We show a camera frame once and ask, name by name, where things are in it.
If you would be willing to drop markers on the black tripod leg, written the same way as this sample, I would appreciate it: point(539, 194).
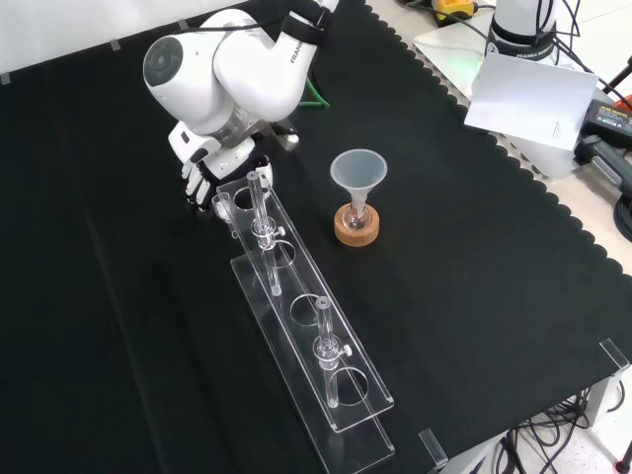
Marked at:
point(617, 79)

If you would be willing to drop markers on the pale board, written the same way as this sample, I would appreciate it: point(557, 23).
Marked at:
point(530, 99)

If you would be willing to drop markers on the translucent plastic funnel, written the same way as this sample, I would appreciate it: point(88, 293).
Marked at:
point(358, 170)

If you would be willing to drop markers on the clear glass weighing funnel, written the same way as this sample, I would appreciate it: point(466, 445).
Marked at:
point(220, 206)

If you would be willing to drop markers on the black power adapter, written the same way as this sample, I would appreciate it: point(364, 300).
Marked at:
point(609, 118)

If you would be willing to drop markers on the yellow stop button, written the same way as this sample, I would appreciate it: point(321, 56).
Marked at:
point(456, 7)

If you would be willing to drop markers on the clear corner bracket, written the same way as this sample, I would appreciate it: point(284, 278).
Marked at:
point(614, 354)
point(432, 447)

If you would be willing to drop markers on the black bench cloth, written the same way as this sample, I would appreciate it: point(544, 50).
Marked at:
point(123, 296)

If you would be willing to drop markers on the clear acrylic funnel stand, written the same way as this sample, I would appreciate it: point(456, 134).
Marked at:
point(306, 316)

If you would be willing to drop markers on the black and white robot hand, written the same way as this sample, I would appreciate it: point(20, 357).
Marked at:
point(222, 158)

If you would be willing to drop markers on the grey tape piece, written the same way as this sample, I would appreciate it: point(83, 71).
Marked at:
point(182, 24)
point(5, 78)
point(115, 45)

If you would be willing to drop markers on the dark grey clamp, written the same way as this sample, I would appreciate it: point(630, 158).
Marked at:
point(605, 160)

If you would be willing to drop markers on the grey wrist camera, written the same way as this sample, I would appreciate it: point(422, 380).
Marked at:
point(290, 141)

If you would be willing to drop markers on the small round-bottom glass flask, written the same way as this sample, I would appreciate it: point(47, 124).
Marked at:
point(355, 219)

